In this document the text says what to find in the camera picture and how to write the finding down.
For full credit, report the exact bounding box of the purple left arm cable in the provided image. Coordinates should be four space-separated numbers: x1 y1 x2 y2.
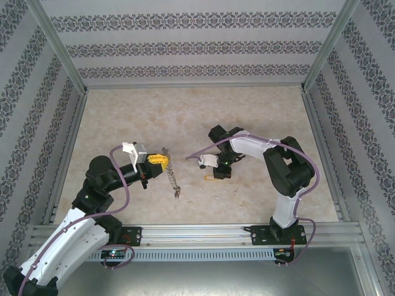
17 144 136 296

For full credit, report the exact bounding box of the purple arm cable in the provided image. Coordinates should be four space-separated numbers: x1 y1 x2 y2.
17 144 136 296
184 133 320 266

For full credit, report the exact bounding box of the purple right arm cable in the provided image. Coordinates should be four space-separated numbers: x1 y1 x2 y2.
184 133 320 266

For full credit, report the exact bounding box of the aluminium frame side rail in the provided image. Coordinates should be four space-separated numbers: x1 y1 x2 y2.
43 92 90 224
301 89 352 224

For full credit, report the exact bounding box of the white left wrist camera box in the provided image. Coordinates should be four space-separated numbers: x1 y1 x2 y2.
122 141 149 173

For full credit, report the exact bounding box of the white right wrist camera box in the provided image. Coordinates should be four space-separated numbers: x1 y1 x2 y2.
197 154 220 170

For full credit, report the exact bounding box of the large metal keyring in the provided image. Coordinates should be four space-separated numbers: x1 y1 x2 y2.
159 147 183 200

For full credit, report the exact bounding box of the grey slotted cable duct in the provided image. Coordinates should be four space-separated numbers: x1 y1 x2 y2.
88 247 276 263

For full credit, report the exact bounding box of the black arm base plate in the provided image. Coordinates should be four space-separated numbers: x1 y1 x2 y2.
243 224 307 247
122 226 144 247

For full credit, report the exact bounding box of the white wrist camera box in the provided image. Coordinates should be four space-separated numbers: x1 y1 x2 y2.
197 154 220 170
122 141 149 173

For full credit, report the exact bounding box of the aluminium frame corner post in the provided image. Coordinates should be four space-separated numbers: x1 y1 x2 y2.
299 0 362 93
30 0 89 96

